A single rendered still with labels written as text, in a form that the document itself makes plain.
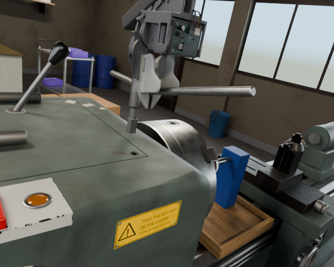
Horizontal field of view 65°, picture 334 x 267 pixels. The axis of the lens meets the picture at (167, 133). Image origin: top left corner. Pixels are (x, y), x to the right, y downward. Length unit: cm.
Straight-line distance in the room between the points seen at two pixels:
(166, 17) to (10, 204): 29
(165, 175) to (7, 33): 713
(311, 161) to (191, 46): 136
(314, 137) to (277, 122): 289
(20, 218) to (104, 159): 16
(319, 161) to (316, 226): 61
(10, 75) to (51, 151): 457
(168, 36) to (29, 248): 30
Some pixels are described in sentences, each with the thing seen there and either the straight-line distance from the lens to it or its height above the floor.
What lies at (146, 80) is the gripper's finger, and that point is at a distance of 42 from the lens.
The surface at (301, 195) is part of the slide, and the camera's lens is 117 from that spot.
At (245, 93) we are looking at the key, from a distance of 31.
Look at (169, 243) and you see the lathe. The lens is 45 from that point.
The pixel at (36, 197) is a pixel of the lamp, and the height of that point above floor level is 126.
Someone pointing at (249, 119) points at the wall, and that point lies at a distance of 468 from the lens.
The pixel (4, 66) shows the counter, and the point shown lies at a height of 59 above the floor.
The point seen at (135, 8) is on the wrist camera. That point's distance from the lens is 48.
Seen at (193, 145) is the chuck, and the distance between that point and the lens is 64.
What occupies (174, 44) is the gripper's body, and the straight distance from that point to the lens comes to 38.
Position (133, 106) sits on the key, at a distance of 48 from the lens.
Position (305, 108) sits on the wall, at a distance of 434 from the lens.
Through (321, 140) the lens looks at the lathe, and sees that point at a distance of 162.
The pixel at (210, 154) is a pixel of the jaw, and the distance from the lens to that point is 70.
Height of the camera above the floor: 144
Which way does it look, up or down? 20 degrees down
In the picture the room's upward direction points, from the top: 11 degrees clockwise
